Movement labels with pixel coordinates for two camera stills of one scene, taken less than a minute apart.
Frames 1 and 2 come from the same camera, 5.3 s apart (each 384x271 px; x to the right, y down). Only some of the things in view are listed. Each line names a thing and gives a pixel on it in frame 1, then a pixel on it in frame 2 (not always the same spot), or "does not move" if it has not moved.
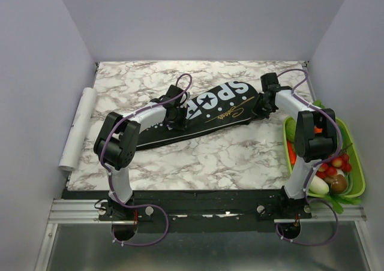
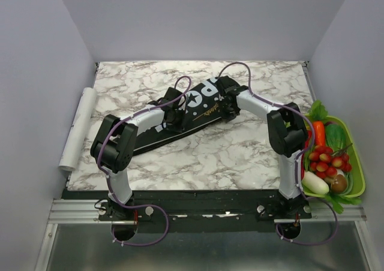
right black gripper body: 263,110 → 227,114
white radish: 318,186 does not move
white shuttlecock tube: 78,130 does not move
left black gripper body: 178,120 does not move
